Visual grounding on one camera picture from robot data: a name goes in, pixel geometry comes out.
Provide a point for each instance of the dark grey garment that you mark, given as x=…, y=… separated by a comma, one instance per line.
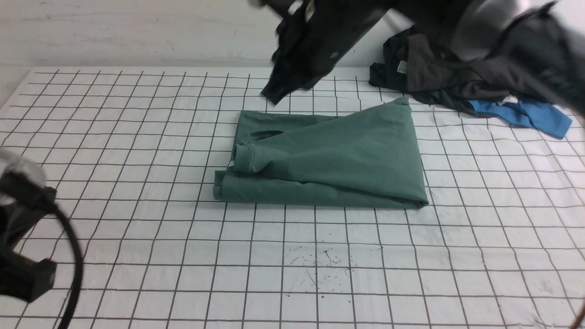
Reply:
x=431, y=67

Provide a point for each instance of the dark green garment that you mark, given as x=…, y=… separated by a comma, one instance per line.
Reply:
x=392, y=74

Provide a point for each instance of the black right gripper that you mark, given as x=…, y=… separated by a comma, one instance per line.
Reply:
x=314, y=37

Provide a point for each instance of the blue garment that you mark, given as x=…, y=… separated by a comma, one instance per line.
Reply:
x=526, y=113

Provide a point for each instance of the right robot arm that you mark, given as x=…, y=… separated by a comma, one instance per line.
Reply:
x=532, y=40

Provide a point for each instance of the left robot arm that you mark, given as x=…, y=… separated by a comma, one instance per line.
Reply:
x=25, y=200

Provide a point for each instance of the green long-sleeved shirt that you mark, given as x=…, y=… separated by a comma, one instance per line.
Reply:
x=368, y=159

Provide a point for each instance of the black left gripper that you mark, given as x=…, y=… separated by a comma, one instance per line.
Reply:
x=21, y=277

